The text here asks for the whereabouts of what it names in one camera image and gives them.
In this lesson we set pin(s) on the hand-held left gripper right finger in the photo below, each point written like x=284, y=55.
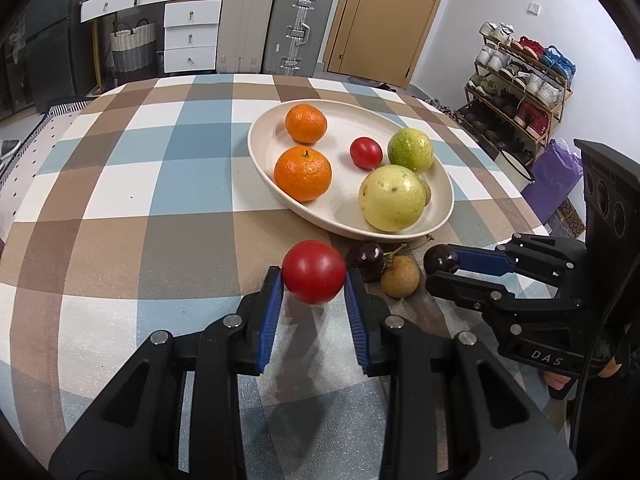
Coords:
x=357, y=320

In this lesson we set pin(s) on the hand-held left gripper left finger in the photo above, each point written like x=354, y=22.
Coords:
x=270, y=310

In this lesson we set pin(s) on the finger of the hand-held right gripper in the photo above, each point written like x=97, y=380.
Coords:
x=465, y=290
x=482, y=261

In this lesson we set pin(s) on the dark red cherry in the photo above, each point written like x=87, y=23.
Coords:
x=365, y=260
x=440, y=258

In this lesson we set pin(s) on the red tomato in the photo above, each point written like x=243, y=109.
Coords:
x=313, y=272
x=366, y=152

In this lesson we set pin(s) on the brown longan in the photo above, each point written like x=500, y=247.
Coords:
x=428, y=193
x=400, y=276

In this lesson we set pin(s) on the large yellow passion fruit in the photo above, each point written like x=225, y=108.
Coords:
x=392, y=197

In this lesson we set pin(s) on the green passion fruit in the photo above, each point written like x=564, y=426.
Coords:
x=411, y=149

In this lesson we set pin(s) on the large orange tangerine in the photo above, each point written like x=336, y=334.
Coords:
x=302, y=172

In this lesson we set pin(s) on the cream round plate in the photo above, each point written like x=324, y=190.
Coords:
x=340, y=130

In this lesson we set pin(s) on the small orange tangerine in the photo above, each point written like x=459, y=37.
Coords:
x=306, y=122

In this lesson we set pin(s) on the person's right forearm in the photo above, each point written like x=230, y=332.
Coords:
x=615, y=425

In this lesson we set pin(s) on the person's right hand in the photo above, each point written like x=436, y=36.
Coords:
x=557, y=384

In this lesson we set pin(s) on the patterned doormat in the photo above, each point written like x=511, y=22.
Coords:
x=572, y=217

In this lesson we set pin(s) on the purple bag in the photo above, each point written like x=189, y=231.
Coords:
x=555, y=175

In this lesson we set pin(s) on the white enamel bucket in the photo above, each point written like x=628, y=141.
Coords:
x=515, y=164

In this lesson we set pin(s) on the wooden shoe rack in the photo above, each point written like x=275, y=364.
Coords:
x=515, y=120

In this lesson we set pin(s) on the pile of shoes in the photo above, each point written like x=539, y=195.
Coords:
x=442, y=107

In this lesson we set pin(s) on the group of sneakers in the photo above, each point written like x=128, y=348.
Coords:
x=535, y=85

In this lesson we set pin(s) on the wooden door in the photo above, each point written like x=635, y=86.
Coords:
x=385, y=25

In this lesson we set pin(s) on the silver suitcase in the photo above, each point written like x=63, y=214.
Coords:
x=297, y=30

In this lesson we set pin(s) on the beige suitcase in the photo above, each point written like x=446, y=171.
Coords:
x=245, y=25

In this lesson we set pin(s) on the striped rug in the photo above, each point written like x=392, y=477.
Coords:
x=67, y=107

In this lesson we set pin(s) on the white drawer dresser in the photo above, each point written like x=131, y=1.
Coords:
x=190, y=35

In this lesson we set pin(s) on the woven basket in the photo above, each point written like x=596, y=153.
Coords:
x=132, y=47

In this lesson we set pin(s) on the grey slipper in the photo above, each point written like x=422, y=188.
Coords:
x=7, y=149

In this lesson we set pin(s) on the black refrigerator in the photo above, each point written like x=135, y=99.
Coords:
x=55, y=50

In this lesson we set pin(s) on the white light switch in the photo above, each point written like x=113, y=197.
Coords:
x=535, y=8

